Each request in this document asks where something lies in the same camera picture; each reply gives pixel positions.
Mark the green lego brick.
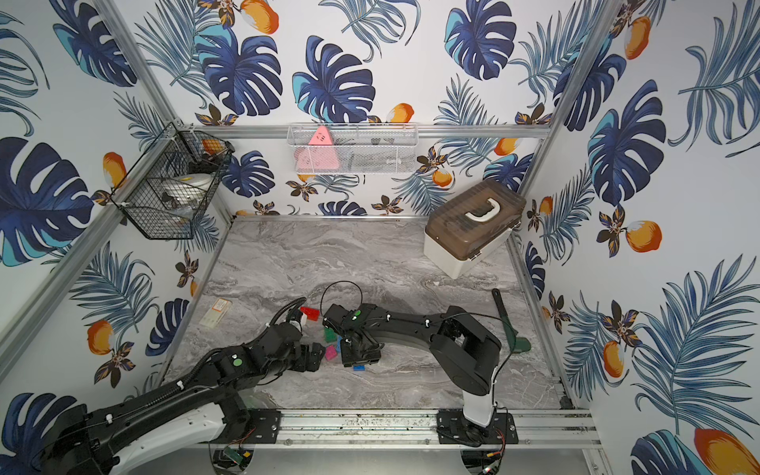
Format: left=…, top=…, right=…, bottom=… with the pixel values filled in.
left=324, top=328, right=338, bottom=342

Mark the brown lidded storage box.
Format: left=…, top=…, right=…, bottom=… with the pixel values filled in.
left=424, top=179, right=526, bottom=279

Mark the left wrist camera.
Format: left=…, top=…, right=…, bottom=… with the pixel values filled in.
left=286, top=308, right=307, bottom=332

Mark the pink triangle object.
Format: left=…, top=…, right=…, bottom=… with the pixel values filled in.
left=294, top=126, right=340, bottom=174

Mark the white object in basket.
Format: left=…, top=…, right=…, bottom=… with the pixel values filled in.
left=160, top=173, right=213, bottom=209

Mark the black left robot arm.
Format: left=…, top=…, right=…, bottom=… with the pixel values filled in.
left=40, top=323, right=326, bottom=474

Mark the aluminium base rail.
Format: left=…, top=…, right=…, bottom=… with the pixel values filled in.
left=115, top=407, right=602, bottom=450

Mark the black wire basket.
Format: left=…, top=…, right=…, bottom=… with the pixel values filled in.
left=110, top=124, right=235, bottom=241

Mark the white wire shelf basket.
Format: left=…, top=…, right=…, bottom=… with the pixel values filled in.
left=287, top=123, right=419, bottom=174

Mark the green handled tool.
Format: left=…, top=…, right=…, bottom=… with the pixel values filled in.
left=491, top=288, right=532, bottom=354

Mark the red lego brick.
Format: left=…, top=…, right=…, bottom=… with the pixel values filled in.
left=300, top=306, right=321, bottom=322

